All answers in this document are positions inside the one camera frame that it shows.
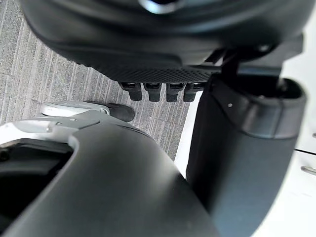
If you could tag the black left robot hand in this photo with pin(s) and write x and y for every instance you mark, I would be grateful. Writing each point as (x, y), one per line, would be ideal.
(153, 42)

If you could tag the white drawer cabinet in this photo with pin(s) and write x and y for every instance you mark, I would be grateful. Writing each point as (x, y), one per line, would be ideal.
(302, 202)

